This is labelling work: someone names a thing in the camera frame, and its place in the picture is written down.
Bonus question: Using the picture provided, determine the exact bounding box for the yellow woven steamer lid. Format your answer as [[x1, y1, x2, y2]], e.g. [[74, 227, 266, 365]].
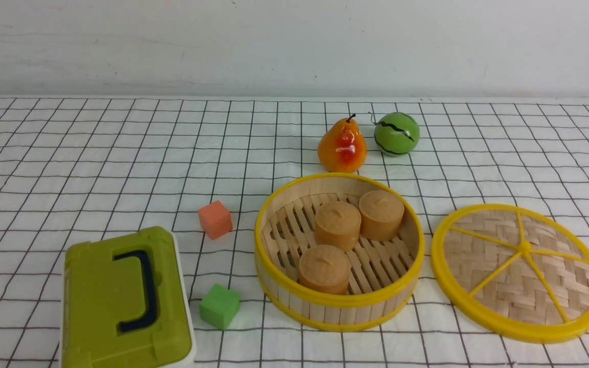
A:
[[431, 203, 589, 344]]

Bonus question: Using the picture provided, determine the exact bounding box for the bamboo steamer basket yellow rim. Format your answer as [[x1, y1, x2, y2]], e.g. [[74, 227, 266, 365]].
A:
[[253, 173, 425, 332]]

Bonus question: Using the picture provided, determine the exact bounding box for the tan steamed bun middle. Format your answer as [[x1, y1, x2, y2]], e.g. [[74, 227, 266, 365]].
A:
[[314, 200, 361, 253]]

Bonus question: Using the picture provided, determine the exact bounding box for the tan steamed bun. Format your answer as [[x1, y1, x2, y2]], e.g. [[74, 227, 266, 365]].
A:
[[314, 200, 361, 253], [358, 190, 405, 242], [298, 244, 351, 295]]

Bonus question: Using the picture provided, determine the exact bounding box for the orange toy pear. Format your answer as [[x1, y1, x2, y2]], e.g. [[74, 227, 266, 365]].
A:
[[317, 113, 367, 174]]

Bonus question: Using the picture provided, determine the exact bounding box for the orange foam cube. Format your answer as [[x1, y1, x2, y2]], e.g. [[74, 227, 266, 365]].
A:
[[198, 200, 233, 240]]

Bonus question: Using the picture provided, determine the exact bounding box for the tan steamed bun front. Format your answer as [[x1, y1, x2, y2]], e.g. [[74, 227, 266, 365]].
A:
[[298, 244, 351, 295]]

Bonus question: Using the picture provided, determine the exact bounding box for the tan steamed bun rear right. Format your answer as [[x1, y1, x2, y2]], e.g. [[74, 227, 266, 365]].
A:
[[358, 190, 405, 242]]

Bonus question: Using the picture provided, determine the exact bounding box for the green toy watermelon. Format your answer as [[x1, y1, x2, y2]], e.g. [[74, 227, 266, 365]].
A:
[[374, 112, 420, 157]]

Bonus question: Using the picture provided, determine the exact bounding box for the green foam cube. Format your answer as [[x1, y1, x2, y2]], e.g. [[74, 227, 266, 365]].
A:
[[199, 284, 239, 331]]

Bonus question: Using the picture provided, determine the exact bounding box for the white grid tablecloth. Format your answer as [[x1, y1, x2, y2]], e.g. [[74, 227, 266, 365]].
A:
[[0, 97, 589, 367]]

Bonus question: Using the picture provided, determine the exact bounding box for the green lunch box with handle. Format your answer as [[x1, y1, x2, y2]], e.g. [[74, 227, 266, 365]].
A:
[[59, 226, 197, 367]]

